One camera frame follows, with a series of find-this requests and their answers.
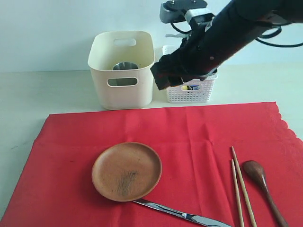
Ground stainless steel cup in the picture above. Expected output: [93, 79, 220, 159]
[112, 61, 138, 86]

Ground red scalloped table cloth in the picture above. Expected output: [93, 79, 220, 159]
[0, 103, 303, 227]

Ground blue white milk carton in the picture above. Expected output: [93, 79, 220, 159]
[188, 85, 200, 90]

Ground silver table knife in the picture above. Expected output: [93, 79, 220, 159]
[134, 199, 230, 227]

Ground cream plastic bin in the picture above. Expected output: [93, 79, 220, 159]
[88, 31, 155, 110]

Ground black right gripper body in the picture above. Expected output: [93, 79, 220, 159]
[175, 21, 227, 82]

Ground long wooden chopstick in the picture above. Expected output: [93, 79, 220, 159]
[231, 146, 257, 227]

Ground dark wooden spoon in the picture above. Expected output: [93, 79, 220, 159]
[242, 160, 289, 227]

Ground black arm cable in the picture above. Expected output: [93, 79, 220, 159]
[255, 25, 303, 48]

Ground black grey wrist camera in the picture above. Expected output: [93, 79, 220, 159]
[160, 0, 207, 24]

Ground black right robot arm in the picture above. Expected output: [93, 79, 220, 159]
[151, 0, 303, 90]

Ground white perforated plastic basket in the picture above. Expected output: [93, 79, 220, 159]
[166, 72, 218, 104]

